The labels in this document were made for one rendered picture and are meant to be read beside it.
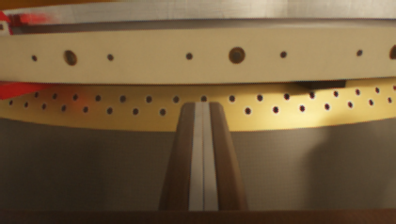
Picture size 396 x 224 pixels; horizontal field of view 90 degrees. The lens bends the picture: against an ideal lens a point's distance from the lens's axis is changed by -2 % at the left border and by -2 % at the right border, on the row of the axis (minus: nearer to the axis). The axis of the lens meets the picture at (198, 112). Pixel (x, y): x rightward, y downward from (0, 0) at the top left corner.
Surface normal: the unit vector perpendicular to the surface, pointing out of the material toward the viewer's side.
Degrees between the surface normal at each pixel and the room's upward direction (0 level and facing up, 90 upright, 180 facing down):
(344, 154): 62
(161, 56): 90
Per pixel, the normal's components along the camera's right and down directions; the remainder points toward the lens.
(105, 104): -0.15, -0.13
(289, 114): 0.07, -0.13
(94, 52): -0.13, 0.36
